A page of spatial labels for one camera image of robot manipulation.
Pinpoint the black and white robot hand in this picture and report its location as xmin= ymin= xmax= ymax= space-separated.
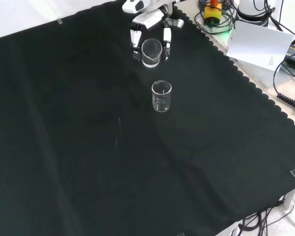
xmin=122 ymin=0 xmax=185 ymax=61

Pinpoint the green cable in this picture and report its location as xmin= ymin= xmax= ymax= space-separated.
xmin=194 ymin=9 xmax=235 ymax=35

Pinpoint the graduated clear glass beaker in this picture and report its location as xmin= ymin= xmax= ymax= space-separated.
xmin=151 ymin=80 xmax=173 ymax=113

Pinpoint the black bench cloth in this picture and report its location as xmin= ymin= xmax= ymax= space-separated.
xmin=0 ymin=0 xmax=295 ymax=236

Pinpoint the pale white board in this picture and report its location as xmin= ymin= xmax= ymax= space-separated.
xmin=226 ymin=20 xmax=295 ymax=72

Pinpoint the black ribbed cable plug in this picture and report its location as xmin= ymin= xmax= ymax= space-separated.
xmin=276 ymin=92 xmax=295 ymax=115

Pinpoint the black cable bundle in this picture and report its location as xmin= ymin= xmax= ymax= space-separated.
xmin=232 ymin=194 xmax=295 ymax=236

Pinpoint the wide clear glass beaker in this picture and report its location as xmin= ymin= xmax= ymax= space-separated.
xmin=141 ymin=38 xmax=162 ymax=68

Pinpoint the yellow stop button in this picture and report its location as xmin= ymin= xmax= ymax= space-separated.
xmin=203 ymin=0 xmax=223 ymax=27

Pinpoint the white bench leg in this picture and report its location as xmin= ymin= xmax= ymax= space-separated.
xmin=282 ymin=184 xmax=295 ymax=210

